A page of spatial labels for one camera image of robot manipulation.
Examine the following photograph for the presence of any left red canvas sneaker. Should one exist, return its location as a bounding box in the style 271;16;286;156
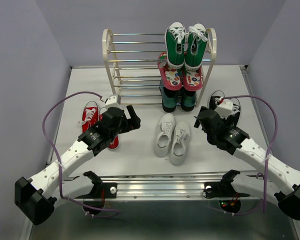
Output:
78;101;99;133

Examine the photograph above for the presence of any left green high-top sneaker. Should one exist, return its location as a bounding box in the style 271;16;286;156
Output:
164;21;186;69

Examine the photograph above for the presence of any right teal black boot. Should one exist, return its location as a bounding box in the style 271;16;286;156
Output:
180;87;196;112

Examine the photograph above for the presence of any aluminium mounting rail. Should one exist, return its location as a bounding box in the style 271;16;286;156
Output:
62;174;263;202

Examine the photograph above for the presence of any teal black boot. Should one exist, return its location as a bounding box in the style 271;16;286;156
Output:
180;87;196;112
159;80;180;113

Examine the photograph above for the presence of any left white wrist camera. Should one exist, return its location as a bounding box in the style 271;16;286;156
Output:
104;94;121;110

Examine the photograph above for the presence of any left teal black boot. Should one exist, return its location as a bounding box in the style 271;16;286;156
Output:
159;80;180;113

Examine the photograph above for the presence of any cream metal shoe shelf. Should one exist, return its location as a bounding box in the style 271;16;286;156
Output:
101;27;218;108

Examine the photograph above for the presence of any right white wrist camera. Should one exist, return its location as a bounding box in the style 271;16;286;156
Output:
214;99;235;119

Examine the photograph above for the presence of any left pink patterned slipper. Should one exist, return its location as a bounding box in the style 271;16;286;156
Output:
157;52;183;91

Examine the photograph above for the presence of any right pink patterned slipper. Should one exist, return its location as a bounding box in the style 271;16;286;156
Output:
182;66;203;92

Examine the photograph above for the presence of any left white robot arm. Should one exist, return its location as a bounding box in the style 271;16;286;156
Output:
14;105;141;226

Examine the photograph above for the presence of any red canvas sneaker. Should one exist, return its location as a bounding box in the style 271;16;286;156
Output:
78;101;99;133
99;113;120;151

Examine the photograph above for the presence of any green high-top sneaker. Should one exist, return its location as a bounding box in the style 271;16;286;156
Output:
184;23;208;71
164;21;186;69

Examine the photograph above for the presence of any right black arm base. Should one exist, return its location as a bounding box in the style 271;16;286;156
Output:
201;169;250;199

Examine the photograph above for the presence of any right red canvas sneaker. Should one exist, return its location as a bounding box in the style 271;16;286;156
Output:
99;113;120;151

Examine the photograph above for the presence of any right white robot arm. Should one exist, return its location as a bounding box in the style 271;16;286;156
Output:
194;106;300;221

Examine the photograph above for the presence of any pink patterned slipper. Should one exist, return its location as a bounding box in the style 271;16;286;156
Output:
182;66;203;92
157;52;183;91

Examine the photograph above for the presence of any white sneaker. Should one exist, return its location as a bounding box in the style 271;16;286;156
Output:
154;113;175;158
169;121;191;166

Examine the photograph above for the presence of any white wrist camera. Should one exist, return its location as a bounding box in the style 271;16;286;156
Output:
214;99;235;119
104;94;121;110

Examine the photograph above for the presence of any right green high-top sneaker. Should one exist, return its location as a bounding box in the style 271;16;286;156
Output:
184;23;208;71

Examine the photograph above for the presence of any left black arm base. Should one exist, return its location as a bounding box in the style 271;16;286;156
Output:
75;171;118;200

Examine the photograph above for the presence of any black canvas sneaker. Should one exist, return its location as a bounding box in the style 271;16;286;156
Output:
207;90;225;110
230;98;241;126

